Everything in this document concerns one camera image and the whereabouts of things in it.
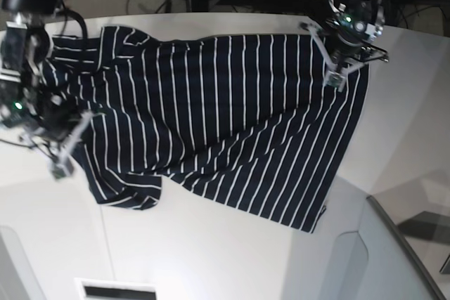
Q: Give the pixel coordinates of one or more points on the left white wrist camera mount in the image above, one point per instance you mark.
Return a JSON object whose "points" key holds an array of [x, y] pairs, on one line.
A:
{"points": [[338, 77]]}

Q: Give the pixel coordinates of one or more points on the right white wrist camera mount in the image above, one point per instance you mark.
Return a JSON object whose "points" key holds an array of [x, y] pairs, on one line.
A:
{"points": [[70, 145]]}

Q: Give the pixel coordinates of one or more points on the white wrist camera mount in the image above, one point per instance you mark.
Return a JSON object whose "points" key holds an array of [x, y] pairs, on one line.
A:
{"points": [[70, 145], [338, 77]]}

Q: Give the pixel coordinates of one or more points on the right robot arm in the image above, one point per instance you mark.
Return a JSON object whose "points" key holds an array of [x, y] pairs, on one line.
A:
{"points": [[24, 49]]}

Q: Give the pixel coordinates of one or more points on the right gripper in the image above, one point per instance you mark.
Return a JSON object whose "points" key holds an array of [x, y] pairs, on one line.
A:
{"points": [[49, 116]]}

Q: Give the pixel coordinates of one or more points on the navy white striped t-shirt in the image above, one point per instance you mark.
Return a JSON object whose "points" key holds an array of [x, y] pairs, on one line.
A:
{"points": [[241, 120]]}

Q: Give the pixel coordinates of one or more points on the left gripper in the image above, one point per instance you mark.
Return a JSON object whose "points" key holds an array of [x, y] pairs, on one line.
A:
{"points": [[343, 45]]}

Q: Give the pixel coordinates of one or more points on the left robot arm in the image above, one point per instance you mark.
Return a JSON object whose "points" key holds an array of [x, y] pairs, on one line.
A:
{"points": [[352, 27]]}

